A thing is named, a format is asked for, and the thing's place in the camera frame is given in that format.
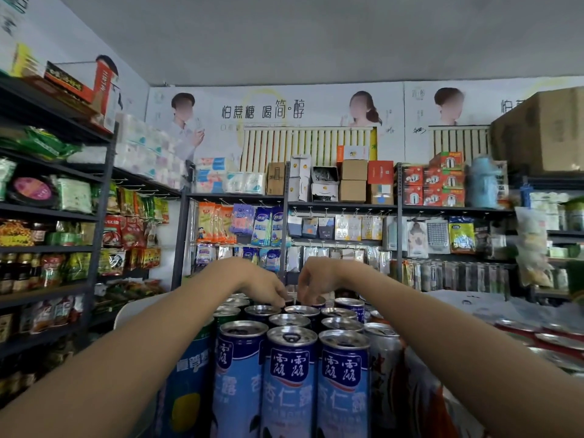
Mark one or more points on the person's left hand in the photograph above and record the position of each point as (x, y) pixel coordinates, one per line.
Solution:
(262, 282)

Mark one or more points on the person's right hand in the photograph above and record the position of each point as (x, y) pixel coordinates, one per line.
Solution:
(324, 275)

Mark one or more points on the person's left fingers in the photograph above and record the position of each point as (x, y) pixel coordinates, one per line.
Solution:
(276, 297)

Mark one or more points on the person's right fingers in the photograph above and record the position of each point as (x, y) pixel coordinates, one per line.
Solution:
(309, 294)

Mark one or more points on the person's right forearm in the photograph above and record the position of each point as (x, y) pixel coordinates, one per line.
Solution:
(456, 351)

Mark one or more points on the person's left forearm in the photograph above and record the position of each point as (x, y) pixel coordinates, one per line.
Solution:
(114, 360)

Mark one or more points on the hanging dark blue card packs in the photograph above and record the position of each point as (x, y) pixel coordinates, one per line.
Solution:
(311, 227)

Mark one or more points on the hanging blue white packs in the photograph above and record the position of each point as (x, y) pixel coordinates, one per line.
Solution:
(267, 225)

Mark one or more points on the hanging white card packs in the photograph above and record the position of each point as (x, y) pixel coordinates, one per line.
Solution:
(358, 228)

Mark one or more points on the hanging purple packs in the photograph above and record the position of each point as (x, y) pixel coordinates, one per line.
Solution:
(243, 218)

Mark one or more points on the cluster of blue drink cans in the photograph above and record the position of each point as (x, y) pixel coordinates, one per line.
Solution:
(289, 383)

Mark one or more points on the black metal shelf unit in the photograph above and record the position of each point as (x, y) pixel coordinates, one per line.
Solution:
(185, 232)
(98, 232)
(342, 206)
(456, 210)

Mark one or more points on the hanging orange packets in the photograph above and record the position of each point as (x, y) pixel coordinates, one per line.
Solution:
(214, 221)

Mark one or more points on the white box with small print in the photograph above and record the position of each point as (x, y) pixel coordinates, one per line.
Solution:
(325, 192)

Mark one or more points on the white carton box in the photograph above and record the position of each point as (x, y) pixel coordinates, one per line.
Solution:
(301, 166)
(299, 189)

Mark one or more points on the white red drink can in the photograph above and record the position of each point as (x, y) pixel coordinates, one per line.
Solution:
(385, 374)

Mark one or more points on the clear wrapped white packs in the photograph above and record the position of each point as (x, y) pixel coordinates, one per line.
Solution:
(246, 183)

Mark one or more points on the narrow brown cardboard box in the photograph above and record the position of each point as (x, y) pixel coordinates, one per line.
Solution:
(276, 178)

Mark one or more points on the open black white box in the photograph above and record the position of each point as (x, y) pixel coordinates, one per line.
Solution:
(325, 174)

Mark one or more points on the hanging white kitchenware packs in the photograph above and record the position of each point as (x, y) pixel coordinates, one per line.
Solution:
(417, 237)

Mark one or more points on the blue can with yellow lemon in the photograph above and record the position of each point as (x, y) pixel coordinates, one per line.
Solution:
(189, 387)

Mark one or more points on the orange blue tissue packs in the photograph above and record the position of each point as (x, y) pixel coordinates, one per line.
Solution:
(212, 175)

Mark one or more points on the white curved panel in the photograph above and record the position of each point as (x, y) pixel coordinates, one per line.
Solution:
(137, 310)

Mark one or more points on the red white kettle box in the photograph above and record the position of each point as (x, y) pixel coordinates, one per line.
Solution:
(443, 178)
(413, 195)
(448, 160)
(443, 197)
(413, 175)

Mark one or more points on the orange white box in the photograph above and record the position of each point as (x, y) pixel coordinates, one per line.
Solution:
(353, 153)

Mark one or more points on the row of silver packaged utensils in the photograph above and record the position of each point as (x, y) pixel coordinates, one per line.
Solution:
(456, 275)

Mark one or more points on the yellow blue bag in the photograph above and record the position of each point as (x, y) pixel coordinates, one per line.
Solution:
(461, 236)

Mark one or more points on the row of red seasoning packets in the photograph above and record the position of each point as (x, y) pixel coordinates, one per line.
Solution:
(124, 231)

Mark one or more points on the row of hanging green packets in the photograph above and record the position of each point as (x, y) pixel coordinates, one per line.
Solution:
(137, 202)

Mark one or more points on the white plastic sheet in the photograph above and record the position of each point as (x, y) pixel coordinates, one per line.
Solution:
(483, 303)

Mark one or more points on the stack of toilet paper packs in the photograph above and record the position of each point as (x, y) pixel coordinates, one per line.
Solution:
(146, 150)

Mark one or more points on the light blue kettle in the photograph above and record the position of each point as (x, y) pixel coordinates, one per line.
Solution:
(482, 184)

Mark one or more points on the green white packet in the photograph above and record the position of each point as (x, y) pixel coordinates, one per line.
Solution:
(75, 195)

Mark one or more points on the hanging clear bag of snacks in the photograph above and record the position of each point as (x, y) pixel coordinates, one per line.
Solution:
(533, 250)

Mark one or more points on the row of red drink cans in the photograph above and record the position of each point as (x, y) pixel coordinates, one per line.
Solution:
(547, 339)

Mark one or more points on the row of dark sauce bottles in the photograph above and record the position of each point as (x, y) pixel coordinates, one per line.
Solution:
(18, 273)

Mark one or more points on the black shelf with white rolls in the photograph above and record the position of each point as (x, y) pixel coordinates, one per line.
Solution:
(559, 214)

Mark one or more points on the round black pink pack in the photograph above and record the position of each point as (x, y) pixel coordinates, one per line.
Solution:
(33, 190)

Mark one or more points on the green snack bags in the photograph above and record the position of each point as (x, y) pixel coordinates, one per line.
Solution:
(41, 143)

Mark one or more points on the red white carton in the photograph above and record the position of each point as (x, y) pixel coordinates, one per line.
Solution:
(86, 86)

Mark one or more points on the large brown cardboard box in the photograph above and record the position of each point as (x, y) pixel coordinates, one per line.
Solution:
(543, 132)

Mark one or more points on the wide wall poster with people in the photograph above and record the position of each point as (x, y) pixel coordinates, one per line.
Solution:
(283, 109)

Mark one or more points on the wall poster with one person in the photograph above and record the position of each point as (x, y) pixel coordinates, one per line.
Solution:
(474, 104)

